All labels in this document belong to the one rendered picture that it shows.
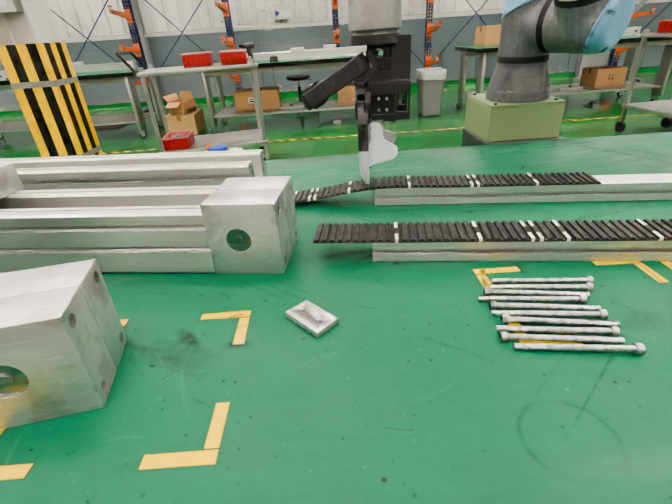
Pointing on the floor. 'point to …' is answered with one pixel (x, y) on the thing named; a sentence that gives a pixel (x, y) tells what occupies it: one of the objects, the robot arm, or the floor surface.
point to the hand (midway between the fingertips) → (363, 169)
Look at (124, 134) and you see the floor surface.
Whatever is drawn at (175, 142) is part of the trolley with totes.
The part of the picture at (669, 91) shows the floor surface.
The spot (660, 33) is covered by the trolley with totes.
